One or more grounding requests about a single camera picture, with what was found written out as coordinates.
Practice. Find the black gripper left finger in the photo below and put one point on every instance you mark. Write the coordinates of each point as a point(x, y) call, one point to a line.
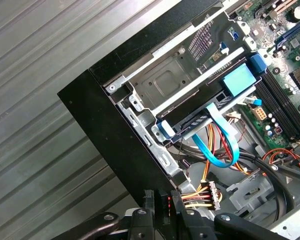
point(140, 225)

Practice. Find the white board plug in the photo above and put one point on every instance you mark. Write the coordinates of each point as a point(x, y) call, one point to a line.
point(259, 114)

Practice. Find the perforated metal disk bay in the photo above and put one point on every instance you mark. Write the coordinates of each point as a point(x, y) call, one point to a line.
point(170, 82)

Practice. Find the grey metal drive cage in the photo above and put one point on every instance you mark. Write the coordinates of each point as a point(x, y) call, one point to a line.
point(247, 197)

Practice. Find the black open PC case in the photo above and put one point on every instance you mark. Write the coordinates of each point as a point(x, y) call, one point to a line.
point(110, 120)

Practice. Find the black RAM slot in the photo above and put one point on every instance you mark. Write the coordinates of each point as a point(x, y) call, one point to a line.
point(285, 105)
point(273, 105)
point(279, 105)
point(291, 105)

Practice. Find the green motherboard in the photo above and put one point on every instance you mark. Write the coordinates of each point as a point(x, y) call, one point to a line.
point(262, 30)

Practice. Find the hard disk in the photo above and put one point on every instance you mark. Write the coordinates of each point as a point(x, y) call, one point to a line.
point(237, 80)

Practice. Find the blue expansion slot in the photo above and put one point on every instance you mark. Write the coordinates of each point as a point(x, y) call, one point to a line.
point(285, 37)

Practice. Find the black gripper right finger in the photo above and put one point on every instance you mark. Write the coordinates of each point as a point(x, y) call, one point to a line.
point(190, 225)

